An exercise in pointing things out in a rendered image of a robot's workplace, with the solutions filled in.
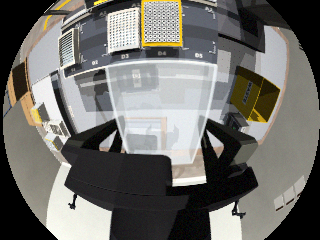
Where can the white trough reservoir with red liquid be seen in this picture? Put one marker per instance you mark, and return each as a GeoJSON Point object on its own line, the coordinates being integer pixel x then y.
{"type": "Point", "coordinates": [63, 132]}

